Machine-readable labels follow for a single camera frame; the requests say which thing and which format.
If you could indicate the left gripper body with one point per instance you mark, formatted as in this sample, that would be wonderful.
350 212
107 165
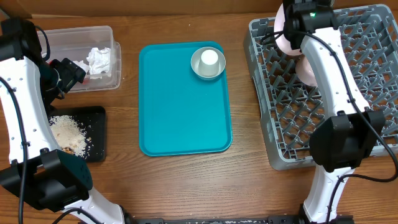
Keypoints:
58 78

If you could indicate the white napkin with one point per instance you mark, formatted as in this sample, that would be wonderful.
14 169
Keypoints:
97 64

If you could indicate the large white plate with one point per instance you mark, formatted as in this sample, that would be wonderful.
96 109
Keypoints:
282 43

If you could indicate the small pink-white bowl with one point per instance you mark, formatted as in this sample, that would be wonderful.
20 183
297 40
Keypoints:
304 72

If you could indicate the pile of white rice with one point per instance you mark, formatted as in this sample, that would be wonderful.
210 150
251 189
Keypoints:
70 133

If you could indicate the brown walnut food scrap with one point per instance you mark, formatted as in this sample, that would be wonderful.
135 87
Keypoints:
68 150

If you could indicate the grey dishwasher rack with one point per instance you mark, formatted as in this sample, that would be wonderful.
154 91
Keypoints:
291 110

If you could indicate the white paper cup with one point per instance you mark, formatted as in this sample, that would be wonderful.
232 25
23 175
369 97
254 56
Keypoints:
208 64

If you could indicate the grey-green bowl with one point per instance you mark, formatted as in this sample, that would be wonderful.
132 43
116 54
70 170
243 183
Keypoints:
196 58

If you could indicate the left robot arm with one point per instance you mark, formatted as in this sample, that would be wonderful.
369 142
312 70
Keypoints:
40 173

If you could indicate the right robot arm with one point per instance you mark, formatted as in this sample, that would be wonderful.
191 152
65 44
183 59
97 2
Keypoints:
350 129

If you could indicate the clear plastic bin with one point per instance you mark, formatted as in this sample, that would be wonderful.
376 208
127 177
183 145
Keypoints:
91 48

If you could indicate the black tray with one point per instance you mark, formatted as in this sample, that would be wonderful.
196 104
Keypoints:
94 120

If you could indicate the teal serving tray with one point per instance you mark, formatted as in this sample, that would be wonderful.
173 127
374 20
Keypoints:
180 113

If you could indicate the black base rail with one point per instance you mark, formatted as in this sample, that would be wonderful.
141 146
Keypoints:
276 219

